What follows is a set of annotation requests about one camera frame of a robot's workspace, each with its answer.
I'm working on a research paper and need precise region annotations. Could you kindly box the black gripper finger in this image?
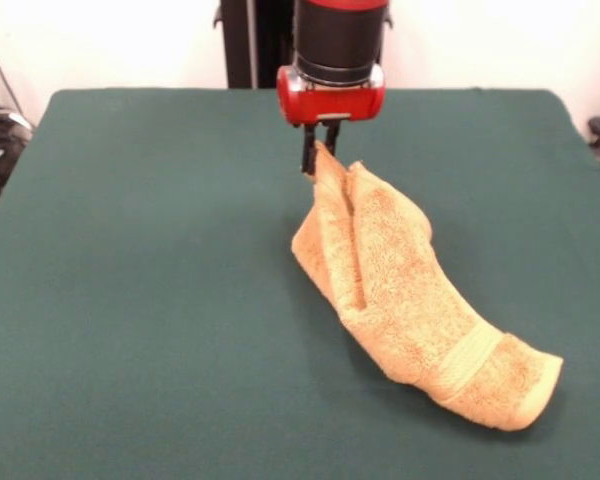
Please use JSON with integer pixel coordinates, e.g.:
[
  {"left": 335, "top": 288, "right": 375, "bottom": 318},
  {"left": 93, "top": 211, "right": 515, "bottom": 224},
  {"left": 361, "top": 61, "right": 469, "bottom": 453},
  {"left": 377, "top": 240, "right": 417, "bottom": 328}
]
[
  {"left": 301, "top": 123, "right": 319, "bottom": 175},
  {"left": 323, "top": 121, "right": 342, "bottom": 158}
]

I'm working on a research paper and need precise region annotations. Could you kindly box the tan terry cloth towel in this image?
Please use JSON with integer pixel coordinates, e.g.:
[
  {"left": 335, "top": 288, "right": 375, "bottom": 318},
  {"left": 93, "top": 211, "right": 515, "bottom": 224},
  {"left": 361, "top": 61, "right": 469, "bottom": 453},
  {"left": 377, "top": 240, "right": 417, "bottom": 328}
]
[{"left": 290, "top": 139, "right": 565, "bottom": 432}]

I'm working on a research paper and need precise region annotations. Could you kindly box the dark green table cloth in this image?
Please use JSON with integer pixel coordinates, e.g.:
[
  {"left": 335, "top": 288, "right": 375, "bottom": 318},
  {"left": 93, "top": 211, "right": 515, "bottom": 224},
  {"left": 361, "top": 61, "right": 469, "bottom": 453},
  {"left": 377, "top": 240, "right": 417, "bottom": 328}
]
[{"left": 0, "top": 88, "right": 600, "bottom": 480}]

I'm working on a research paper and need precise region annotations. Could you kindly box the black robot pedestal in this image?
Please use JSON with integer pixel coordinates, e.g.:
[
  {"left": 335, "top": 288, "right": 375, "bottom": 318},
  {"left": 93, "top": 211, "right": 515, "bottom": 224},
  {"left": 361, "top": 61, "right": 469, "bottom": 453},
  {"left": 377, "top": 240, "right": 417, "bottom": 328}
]
[{"left": 212, "top": 0, "right": 394, "bottom": 90}]

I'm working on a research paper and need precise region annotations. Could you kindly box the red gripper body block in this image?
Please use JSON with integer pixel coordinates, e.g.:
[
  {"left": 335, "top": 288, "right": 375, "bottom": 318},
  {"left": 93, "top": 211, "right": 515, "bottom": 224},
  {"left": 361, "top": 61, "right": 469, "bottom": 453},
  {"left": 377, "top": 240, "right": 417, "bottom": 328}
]
[{"left": 275, "top": 63, "right": 387, "bottom": 126}]

